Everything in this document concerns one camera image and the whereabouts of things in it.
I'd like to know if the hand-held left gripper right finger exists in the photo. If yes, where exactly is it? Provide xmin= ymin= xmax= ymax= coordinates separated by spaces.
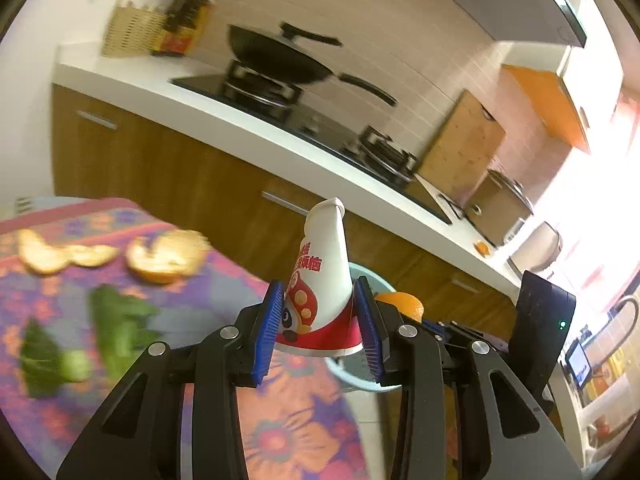
xmin=352 ymin=276 xmax=583 ymax=480

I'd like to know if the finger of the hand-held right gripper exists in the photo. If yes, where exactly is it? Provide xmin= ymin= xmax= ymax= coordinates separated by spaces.
xmin=422 ymin=319 xmax=511 ymax=353

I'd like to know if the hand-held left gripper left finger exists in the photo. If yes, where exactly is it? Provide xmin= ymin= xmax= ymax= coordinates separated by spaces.
xmin=56 ymin=280 xmax=286 ymax=480

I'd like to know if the curled orange peel piece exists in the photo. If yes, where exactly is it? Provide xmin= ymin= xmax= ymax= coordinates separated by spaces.
xmin=374 ymin=291 xmax=425 ymax=322

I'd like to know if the light blue plastic basket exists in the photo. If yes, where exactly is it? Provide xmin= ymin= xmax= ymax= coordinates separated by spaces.
xmin=327 ymin=261 xmax=396 ymax=393

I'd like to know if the red and white paper cup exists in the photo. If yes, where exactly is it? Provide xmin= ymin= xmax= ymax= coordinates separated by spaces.
xmin=274 ymin=197 xmax=363 ymax=358

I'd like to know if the small monitor screen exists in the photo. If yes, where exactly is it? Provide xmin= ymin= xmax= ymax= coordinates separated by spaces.
xmin=565 ymin=340 xmax=593 ymax=388

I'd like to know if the white kitchen appliance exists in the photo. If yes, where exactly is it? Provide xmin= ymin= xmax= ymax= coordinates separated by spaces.
xmin=507 ymin=221 xmax=563 ymax=281

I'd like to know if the floral tablecloth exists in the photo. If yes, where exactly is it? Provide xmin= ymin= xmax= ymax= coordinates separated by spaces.
xmin=0 ymin=197 xmax=368 ymax=480

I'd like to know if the large orange peel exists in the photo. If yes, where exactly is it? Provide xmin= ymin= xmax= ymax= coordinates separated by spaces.
xmin=126 ymin=230 xmax=211 ymax=285

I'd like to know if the beige rice cooker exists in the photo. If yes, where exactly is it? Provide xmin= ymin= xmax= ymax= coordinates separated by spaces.
xmin=465 ymin=169 xmax=535 ymax=247

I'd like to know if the green bok choy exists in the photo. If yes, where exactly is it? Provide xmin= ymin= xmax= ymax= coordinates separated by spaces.
xmin=90 ymin=284 xmax=162 ymax=381

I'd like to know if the wooden cutting board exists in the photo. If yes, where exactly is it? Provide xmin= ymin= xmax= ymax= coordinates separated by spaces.
xmin=416 ymin=90 xmax=507 ymax=206

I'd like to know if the thin orange peel strip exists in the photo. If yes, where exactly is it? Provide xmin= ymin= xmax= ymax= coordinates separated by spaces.
xmin=65 ymin=244 xmax=120 ymax=267

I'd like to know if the wooden kitchen base cabinet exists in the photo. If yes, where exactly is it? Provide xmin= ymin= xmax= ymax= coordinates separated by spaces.
xmin=51 ymin=84 xmax=518 ymax=331

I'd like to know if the black gas stove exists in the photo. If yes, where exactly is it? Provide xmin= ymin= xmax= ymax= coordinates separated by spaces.
xmin=170 ymin=57 xmax=453 ymax=225

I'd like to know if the small green vegetable piece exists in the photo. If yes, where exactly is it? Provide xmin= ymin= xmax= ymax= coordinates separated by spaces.
xmin=20 ymin=317 xmax=93 ymax=398

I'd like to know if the small orange peel piece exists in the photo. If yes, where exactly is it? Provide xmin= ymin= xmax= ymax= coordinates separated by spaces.
xmin=17 ymin=229 xmax=68 ymax=275

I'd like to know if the black wok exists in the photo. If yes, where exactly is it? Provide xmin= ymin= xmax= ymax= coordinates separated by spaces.
xmin=227 ymin=24 xmax=398 ymax=107

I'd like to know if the large dark sauce bottle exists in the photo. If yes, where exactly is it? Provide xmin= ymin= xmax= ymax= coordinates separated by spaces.
xmin=170 ymin=0 xmax=213 ymax=58

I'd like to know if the small dark sauce bottle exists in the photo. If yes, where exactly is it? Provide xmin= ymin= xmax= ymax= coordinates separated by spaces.
xmin=152 ymin=0 xmax=181 ymax=53

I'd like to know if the grey range hood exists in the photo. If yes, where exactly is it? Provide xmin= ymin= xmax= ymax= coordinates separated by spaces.
xmin=395 ymin=0 xmax=587 ymax=48

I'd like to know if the woven utensil basket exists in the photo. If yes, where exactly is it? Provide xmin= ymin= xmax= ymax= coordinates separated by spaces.
xmin=101 ymin=2 xmax=168 ymax=58

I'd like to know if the black cable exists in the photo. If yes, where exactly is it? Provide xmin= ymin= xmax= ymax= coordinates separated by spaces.
xmin=590 ymin=296 xmax=640 ymax=376

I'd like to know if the white and orange wall cabinet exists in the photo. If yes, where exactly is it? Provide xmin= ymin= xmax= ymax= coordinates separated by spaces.
xmin=501 ymin=0 xmax=626 ymax=155

